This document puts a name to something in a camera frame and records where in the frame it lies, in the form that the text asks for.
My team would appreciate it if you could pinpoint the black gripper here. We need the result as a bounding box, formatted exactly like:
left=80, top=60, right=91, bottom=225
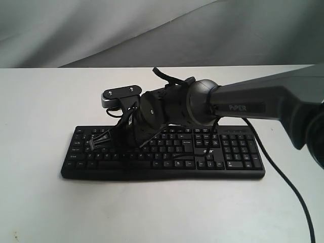
left=86, top=106, right=163, bottom=151

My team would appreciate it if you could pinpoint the black Acer keyboard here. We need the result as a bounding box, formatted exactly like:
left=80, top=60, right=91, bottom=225
left=61, top=126, right=265, bottom=181

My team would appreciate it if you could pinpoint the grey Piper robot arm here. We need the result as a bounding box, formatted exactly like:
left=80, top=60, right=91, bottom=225
left=89, top=64, right=323, bottom=166

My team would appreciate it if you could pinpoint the grey backdrop cloth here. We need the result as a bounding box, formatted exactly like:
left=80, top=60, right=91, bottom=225
left=1, top=1, right=323, bottom=68

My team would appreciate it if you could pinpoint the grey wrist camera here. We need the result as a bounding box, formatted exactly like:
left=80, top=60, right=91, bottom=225
left=101, top=85, right=142, bottom=109

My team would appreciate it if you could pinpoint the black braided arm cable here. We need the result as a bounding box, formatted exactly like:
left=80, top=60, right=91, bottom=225
left=242, top=117, right=317, bottom=243

